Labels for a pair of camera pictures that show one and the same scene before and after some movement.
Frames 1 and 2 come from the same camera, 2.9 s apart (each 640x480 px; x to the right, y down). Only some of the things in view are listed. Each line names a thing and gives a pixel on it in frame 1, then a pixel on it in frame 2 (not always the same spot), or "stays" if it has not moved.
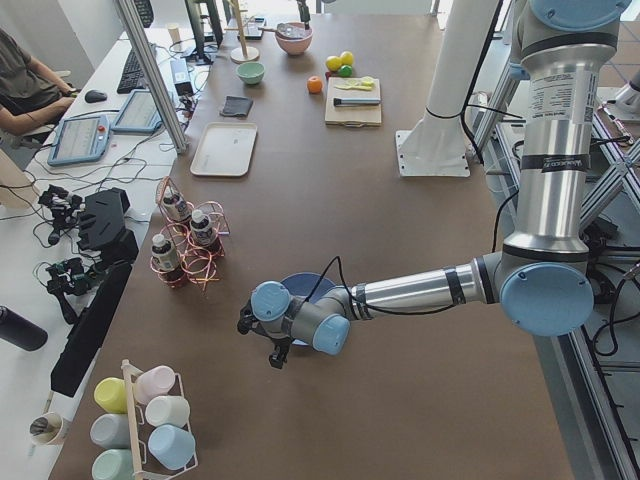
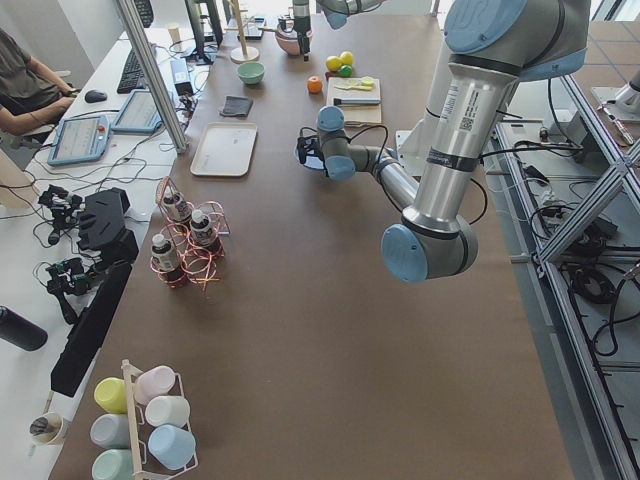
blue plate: (302, 285) -> (311, 161)
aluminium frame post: (153, 74) stays
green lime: (345, 70) stays
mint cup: (113, 464) stays
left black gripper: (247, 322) -> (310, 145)
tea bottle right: (175, 206) stays
